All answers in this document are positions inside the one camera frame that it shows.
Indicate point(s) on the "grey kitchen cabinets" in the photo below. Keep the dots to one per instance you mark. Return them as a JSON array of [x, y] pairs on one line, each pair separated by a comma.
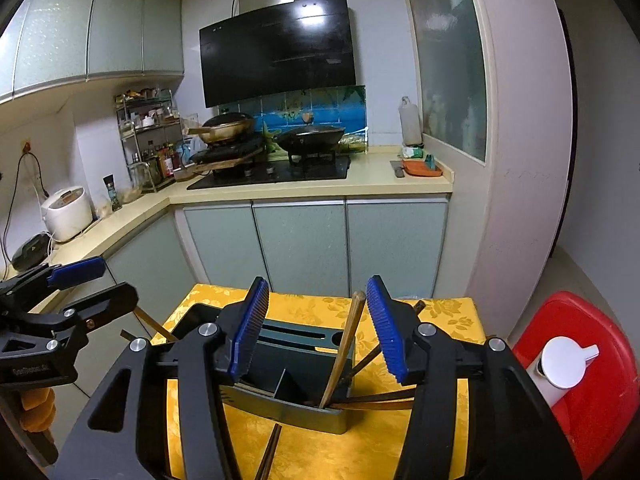
[[300, 250], [100, 25]]

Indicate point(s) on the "olive brown chopstick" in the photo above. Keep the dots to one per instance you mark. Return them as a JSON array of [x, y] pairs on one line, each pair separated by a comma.
[[345, 340]]

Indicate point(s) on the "kitchen knife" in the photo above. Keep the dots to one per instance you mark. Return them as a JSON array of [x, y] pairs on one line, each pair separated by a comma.
[[397, 170]]

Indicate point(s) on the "frosted glass partition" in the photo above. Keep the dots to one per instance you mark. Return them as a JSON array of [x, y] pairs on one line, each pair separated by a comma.
[[450, 60]]

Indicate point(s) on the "black round appliance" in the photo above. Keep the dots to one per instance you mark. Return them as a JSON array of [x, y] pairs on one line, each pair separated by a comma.
[[32, 252]]

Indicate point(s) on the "yellow floral tablecloth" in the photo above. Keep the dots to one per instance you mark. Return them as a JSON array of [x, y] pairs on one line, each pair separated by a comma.
[[320, 305]]

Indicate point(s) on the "dark sauce bottle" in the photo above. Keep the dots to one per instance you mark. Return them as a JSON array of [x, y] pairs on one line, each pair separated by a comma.
[[155, 165]]

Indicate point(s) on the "orange tray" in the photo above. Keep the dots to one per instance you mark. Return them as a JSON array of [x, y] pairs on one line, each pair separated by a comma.
[[420, 169]]

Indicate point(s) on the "red plastic stool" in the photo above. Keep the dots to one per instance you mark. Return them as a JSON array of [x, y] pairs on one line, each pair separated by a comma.
[[600, 360]]

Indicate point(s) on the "black range hood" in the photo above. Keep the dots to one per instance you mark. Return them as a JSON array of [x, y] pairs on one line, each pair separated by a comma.
[[275, 50]]

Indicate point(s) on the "green packet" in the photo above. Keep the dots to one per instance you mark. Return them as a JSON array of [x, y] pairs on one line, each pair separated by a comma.
[[412, 151]]

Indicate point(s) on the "reddish brown chopstick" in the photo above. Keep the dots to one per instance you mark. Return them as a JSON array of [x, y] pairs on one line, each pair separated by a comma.
[[365, 360]]

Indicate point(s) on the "white rice cooker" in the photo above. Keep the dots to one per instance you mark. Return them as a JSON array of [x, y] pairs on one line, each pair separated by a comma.
[[67, 215]]

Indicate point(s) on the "dark chopstick pair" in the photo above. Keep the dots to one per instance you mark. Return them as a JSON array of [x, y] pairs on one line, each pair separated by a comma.
[[267, 452]]

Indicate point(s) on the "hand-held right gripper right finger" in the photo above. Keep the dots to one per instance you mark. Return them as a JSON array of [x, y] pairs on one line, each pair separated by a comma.
[[385, 330]]

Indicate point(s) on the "black wok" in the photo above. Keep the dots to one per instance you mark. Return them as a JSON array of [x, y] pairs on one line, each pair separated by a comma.
[[310, 140]]

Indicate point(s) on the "grey upper kitchen cabinets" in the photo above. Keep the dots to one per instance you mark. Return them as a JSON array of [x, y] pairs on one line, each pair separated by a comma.
[[100, 25]]

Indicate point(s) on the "metal spice rack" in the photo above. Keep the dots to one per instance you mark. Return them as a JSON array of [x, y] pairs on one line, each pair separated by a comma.
[[150, 125]]

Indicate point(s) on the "white pump dispenser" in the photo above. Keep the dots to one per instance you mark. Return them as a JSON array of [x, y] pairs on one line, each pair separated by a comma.
[[565, 360]]

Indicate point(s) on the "grey lower kitchen cabinets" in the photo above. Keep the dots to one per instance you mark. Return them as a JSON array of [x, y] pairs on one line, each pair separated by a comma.
[[300, 250]]

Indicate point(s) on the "person's left hand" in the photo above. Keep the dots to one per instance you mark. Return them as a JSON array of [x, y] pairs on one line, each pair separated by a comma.
[[37, 410]]

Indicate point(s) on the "white plastic bottle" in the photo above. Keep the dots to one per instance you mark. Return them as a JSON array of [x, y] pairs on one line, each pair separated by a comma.
[[411, 125]]

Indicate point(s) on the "wooden board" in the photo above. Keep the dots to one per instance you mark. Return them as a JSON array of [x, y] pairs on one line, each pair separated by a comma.
[[220, 165]]

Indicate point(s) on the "red label sauce bottle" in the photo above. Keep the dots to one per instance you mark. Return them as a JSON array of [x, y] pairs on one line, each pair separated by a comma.
[[168, 165]]

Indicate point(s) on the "black pepper grinder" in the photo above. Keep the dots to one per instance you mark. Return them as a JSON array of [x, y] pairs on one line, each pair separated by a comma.
[[112, 195]]

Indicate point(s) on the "dark brown chopstick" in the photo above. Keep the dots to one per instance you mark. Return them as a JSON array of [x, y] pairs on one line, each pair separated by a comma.
[[390, 398], [132, 336]]

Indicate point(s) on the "dark green utensil holder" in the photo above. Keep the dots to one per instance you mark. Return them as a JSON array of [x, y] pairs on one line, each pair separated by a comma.
[[310, 417]]

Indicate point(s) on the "beige kitchen countertop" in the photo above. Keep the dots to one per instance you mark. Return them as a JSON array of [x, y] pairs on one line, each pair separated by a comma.
[[390, 185]]

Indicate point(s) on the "golden frying pan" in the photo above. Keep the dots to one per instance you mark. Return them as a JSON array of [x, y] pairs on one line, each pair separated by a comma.
[[230, 127]]

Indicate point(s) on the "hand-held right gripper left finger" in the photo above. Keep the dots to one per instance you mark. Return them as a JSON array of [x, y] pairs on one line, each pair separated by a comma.
[[250, 330]]

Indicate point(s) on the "black gas stove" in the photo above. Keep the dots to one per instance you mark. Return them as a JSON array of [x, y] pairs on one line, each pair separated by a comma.
[[300, 172]]

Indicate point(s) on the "wall socket with plug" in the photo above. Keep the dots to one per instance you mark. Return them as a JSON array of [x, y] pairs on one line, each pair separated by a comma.
[[25, 147]]

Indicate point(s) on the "blue tile mural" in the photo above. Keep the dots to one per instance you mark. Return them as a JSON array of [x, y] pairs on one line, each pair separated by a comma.
[[320, 105]]

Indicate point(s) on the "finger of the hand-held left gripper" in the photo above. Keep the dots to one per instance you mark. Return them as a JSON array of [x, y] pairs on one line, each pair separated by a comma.
[[107, 305], [75, 274]]

